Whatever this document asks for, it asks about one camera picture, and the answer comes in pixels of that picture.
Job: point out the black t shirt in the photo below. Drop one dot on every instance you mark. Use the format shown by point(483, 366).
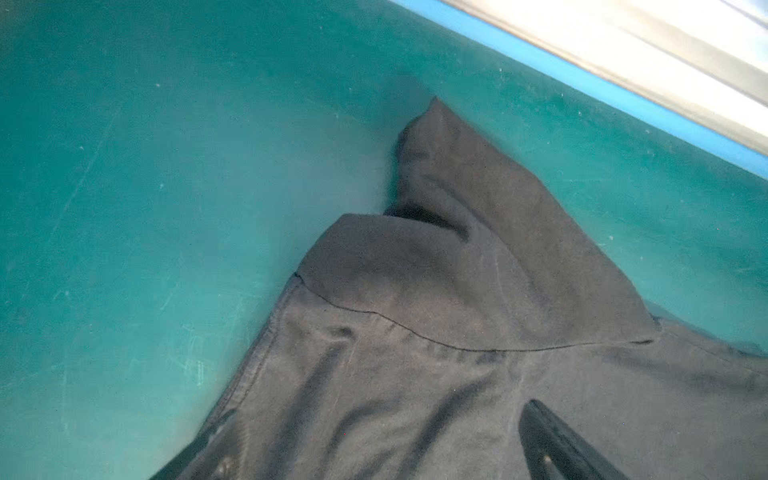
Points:
point(406, 345)

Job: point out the left side table rail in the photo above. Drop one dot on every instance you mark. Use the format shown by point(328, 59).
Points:
point(696, 70)

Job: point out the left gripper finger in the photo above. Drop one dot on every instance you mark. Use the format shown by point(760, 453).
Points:
point(553, 450)

